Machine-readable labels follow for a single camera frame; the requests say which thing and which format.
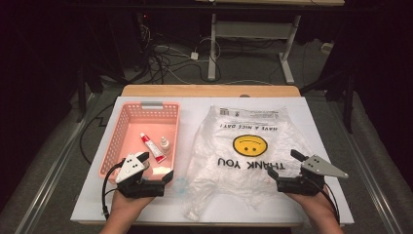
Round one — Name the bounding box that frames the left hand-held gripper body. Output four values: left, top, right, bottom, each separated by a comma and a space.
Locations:
115, 152, 168, 199

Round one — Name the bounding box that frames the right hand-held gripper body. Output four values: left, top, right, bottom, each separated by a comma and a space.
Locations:
276, 154, 350, 197

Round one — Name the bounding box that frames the red and white tube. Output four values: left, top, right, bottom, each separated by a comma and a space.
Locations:
139, 132, 168, 164

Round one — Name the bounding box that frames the small clear dropper bottle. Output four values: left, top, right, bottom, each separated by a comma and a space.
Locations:
159, 136, 172, 156

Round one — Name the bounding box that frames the pink perforated plastic basket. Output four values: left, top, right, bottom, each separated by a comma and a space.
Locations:
97, 100, 181, 184

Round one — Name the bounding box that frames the clear printed plastic bag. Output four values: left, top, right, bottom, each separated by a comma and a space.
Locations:
181, 104, 315, 222

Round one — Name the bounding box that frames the person's right hand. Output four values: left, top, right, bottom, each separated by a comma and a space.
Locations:
285, 188, 337, 217

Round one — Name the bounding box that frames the person's left hand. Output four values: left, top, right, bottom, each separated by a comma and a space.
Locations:
110, 189, 155, 215

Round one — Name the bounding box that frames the small white packet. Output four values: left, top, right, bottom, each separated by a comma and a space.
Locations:
152, 166, 172, 176

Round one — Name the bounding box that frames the white board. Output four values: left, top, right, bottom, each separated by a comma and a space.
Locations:
70, 96, 355, 225

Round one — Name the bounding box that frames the black stand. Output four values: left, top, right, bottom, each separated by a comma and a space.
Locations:
300, 61, 357, 135
76, 61, 130, 124

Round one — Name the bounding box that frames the white-legged desk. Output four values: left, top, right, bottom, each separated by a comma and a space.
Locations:
194, 0, 346, 85

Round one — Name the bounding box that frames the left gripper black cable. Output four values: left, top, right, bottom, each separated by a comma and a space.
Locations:
101, 158, 126, 219

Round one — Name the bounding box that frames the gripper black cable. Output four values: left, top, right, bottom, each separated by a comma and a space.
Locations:
319, 182, 341, 225
101, 158, 126, 219

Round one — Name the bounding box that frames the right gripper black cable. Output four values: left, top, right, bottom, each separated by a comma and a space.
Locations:
319, 182, 341, 225

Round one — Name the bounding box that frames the long black floor cable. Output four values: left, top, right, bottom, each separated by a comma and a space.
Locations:
79, 102, 115, 165

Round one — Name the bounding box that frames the metal floor rail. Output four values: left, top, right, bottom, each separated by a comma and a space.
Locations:
14, 92, 98, 234
337, 97, 405, 234

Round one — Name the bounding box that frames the tangle of floor cables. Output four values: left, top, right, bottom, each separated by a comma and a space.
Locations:
135, 23, 222, 85

